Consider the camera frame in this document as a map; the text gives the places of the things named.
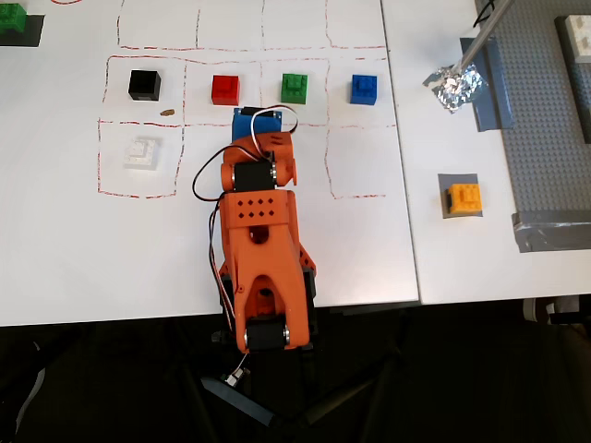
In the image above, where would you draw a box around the black toy brick block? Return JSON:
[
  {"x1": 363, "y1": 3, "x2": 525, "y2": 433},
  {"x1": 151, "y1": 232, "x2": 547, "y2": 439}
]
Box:
[{"x1": 127, "y1": 68, "x2": 163, "y2": 102}]

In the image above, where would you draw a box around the crumpled aluminium foil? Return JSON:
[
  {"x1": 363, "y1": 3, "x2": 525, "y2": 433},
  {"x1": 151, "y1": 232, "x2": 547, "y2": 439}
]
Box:
[{"x1": 423, "y1": 63, "x2": 489, "y2": 114}]

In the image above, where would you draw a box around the grey studded baseplate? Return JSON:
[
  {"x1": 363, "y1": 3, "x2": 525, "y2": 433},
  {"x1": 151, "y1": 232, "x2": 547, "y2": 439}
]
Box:
[{"x1": 479, "y1": 0, "x2": 591, "y2": 222}]

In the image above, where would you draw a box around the orange toy brick block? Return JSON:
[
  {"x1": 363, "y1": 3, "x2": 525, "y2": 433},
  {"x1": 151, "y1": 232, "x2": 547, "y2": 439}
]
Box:
[{"x1": 445, "y1": 183, "x2": 484, "y2": 216}]

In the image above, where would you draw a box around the green toy brick block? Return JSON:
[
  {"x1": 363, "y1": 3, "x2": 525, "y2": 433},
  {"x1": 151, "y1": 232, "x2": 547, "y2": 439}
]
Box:
[{"x1": 280, "y1": 72, "x2": 309, "y2": 105}]

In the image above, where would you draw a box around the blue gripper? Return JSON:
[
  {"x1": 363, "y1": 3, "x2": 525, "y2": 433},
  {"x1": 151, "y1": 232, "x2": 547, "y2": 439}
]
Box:
[{"x1": 230, "y1": 106, "x2": 285, "y2": 140}]

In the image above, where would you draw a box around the blue toy brick block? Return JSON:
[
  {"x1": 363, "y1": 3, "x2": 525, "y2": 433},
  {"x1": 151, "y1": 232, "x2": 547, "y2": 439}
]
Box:
[{"x1": 349, "y1": 73, "x2": 380, "y2": 106}]

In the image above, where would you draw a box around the red toy brick block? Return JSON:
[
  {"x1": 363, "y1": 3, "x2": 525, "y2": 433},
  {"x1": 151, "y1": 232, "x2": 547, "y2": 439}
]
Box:
[{"x1": 211, "y1": 74, "x2": 242, "y2": 106}]

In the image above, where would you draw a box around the black cable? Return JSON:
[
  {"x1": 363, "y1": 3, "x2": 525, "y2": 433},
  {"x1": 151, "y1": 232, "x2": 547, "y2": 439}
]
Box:
[{"x1": 473, "y1": 0, "x2": 498, "y2": 27}]

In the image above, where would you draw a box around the grey duct tape strip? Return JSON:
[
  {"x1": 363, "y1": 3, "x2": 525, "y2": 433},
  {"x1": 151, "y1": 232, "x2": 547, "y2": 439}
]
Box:
[
  {"x1": 460, "y1": 36, "x2": 516, "y2": 133},
  {"x1": 511, "y1": 210, "x2": 591, "y2": 254}
]

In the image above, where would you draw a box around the green block on black patch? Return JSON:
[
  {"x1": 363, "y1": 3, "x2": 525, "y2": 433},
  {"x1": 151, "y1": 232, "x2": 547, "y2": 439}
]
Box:
[{"x1": 0, "y1": 2, "x2": 27, "y2": 34}]

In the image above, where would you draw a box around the white toy brick block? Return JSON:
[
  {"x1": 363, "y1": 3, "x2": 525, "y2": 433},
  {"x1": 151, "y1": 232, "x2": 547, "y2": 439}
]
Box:
[{"x1": 123, "y1": 135, "x2": 163, "y2": 172}]

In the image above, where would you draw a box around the metal pole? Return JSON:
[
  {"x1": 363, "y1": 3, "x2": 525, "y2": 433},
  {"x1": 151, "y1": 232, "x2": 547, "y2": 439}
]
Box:
[{"x1": 454, "y1": 0, "x2": 516, "y2": 75}]

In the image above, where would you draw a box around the white wire with connector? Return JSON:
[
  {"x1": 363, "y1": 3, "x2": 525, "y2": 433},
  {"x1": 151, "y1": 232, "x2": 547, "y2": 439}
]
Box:
[{"x1": 223, "y1": 353, "x2": 253, "y2": 387}]

